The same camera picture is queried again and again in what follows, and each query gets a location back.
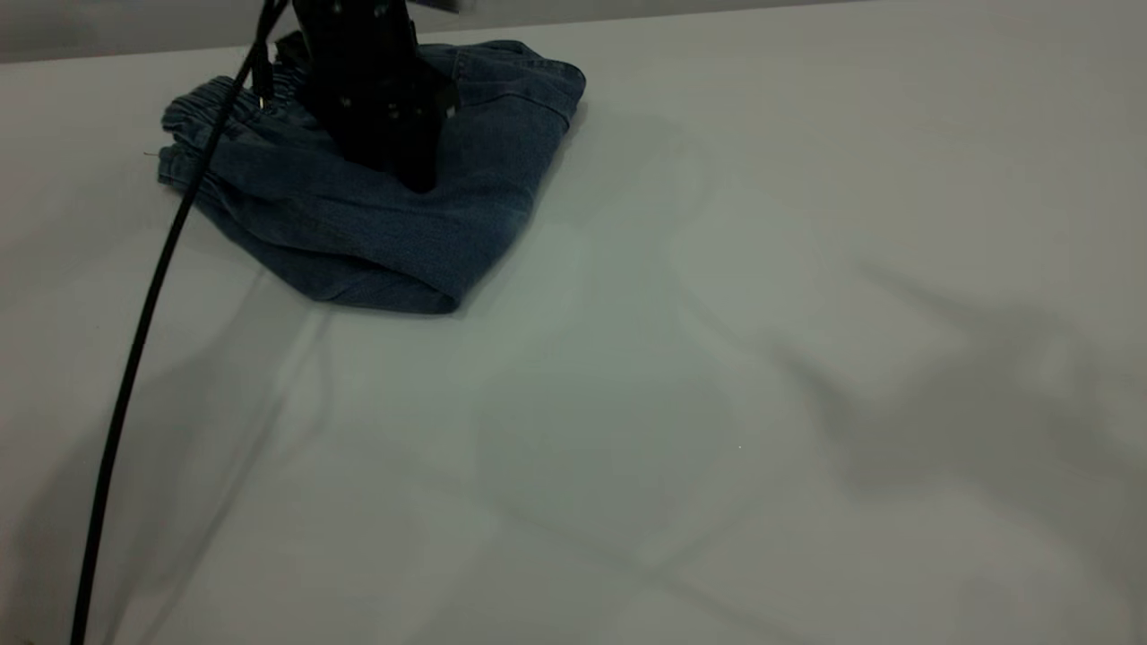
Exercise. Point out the blue denim shorts with print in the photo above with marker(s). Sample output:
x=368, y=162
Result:
x=376, y=233

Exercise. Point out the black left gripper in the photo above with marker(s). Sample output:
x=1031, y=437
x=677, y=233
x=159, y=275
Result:
x=372, y=72

